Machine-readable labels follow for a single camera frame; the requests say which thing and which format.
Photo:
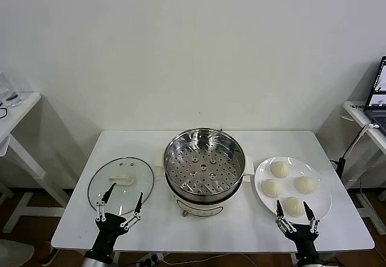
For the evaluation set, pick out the black power adapter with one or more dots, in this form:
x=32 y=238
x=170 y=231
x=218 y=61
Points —
x=341 y=166

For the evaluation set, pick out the white electric cooking pot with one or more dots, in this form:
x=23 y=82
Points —
x=199 y=208

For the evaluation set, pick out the white steamed baozi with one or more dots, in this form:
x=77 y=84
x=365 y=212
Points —
x=294 y=206
x=271 y=187
x=304 y=185
x=280 y=169

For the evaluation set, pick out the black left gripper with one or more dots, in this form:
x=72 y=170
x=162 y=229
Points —
x=110 y=228

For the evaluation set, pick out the white round plate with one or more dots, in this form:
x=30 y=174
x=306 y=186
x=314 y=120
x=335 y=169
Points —
x=265 y=206

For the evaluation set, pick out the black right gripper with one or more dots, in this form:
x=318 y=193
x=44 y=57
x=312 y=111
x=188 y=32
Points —
x=301 y=237

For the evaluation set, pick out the white side desk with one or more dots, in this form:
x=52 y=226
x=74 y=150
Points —
x=21 y=110
x=359 y=113

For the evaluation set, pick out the white round object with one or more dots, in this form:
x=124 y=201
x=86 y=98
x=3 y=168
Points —
x=15 y=253

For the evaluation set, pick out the white power strip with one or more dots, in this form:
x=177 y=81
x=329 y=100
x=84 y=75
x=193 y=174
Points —
x=150 y=259

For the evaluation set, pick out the clear glass container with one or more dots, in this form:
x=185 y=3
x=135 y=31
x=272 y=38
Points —
x=9 y=95

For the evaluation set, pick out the stainless steel steamer basket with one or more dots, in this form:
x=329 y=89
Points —
x=181 y=170

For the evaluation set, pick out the dark open laptop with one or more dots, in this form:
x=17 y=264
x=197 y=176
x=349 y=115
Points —
x=377 y=116

